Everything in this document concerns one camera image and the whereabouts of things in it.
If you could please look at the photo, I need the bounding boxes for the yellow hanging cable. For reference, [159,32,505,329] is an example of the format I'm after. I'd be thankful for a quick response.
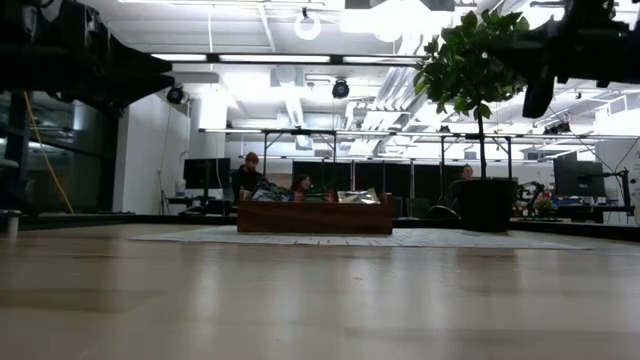
[22,92,75,215]

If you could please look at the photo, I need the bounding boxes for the yellow green tea bag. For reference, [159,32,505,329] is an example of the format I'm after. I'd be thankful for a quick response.
[336,187,381,205]

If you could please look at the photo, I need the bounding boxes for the black office chair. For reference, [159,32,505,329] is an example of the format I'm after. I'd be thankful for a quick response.
[427,204,460,221]

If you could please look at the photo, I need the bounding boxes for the black computer monitor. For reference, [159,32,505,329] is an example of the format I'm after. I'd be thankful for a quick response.
[553,152,607,199]
[182,157,232,191]

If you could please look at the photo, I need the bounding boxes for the wooden three-compartment tray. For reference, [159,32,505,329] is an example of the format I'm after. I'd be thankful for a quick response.
[236,192,395,236]

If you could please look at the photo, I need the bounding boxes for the long ceiling light strip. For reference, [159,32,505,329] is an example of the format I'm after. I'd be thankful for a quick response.
[342,54,424,65]
[218,53,332,64]
[151,52,209,63]

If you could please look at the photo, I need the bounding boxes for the small potted plant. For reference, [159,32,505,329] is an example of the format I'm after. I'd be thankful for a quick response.
[532,197,557,217]

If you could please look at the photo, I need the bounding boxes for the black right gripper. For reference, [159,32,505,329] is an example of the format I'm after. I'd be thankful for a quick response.
[491,27,640,120]

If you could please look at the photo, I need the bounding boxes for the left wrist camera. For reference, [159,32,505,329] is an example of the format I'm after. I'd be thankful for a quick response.
[59,0,114,46]

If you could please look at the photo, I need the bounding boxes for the person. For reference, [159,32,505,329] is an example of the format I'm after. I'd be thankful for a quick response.
[231,151,266,204]
[446,163,476,211]
[290,173,314,201]

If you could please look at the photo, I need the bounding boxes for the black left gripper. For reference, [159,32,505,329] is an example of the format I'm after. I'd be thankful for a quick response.
[0,0,175,112]

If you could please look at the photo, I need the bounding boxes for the green potted plant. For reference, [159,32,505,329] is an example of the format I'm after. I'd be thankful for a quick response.
[412,8,536,234]

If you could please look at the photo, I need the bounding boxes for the black partition panels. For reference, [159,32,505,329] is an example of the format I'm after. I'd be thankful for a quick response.
[292,160,469,201]

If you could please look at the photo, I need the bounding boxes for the grey office chair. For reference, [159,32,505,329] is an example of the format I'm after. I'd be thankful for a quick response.
[404,197,430,220]

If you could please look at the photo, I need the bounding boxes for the small white cylinder post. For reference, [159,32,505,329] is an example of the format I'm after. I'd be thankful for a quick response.
[2,209,24,239]

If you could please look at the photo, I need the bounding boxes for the grey woven placemat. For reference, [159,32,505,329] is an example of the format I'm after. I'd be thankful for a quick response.
[128,225,591,251]

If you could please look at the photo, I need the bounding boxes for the black metal table frame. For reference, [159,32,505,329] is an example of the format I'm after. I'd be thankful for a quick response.
[0,212,640,242]

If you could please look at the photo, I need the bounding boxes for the white ring ceiling light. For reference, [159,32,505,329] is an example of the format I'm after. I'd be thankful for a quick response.
[293,13,323,42]

